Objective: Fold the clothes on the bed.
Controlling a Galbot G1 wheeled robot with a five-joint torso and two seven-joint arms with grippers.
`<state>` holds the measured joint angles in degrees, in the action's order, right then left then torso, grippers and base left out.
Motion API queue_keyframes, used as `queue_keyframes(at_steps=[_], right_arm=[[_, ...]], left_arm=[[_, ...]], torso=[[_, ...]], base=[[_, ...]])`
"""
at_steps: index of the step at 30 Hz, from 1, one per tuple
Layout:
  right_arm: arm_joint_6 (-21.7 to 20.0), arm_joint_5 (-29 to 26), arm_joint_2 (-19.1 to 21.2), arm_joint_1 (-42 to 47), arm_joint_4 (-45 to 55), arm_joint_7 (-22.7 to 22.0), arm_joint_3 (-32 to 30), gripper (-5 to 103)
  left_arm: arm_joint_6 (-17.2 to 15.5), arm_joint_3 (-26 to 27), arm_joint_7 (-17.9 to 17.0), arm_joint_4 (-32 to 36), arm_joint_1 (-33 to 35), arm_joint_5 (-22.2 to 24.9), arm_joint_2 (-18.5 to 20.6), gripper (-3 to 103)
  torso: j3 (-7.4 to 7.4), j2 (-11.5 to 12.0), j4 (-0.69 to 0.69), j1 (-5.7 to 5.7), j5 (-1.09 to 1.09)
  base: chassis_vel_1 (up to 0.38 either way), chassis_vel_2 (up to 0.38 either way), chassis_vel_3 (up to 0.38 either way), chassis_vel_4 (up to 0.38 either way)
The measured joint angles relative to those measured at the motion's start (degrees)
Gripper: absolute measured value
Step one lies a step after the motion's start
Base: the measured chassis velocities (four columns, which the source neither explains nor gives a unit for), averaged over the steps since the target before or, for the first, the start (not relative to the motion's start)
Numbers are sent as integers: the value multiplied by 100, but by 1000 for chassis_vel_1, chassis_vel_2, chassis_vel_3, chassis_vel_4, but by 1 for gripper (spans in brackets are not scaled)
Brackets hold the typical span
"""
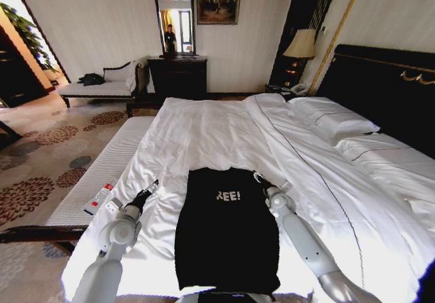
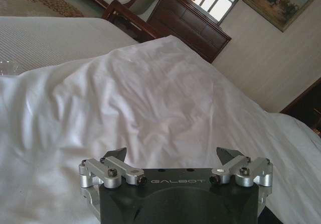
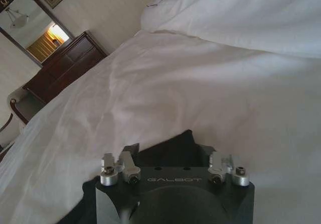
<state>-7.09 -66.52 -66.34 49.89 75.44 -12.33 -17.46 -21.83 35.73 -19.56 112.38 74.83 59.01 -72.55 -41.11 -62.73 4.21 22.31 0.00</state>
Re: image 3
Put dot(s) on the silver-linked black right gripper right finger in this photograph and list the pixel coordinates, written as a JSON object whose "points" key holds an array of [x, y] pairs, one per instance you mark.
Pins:
{"points": [[217, 163]]}

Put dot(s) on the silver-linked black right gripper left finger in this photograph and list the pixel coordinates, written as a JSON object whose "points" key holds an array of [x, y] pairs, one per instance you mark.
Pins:
{"points": [[129, 165]]}

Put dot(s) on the white bed duvet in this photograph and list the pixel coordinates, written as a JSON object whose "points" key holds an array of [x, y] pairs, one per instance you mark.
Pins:
{"points": [[175, 88]]}

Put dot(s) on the black garment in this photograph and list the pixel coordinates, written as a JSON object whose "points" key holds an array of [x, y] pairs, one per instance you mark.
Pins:
{"points": [[170, 151]]}

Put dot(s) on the dark wooden dresser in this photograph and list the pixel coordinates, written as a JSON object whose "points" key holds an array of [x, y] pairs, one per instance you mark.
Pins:
{"points": [[70, 65]]}

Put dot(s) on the wooden armchair with pale cushion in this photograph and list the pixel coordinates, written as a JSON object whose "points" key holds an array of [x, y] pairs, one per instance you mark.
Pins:
{"points": [[18, 106]]}

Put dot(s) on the white pillow with brown piping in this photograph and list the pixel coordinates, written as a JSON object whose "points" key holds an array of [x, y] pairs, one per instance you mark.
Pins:
{"points": [[238, 10]]}

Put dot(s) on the wall mirror with dark frame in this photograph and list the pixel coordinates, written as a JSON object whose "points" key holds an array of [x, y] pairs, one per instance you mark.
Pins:
{"points": [[30, 23]]}

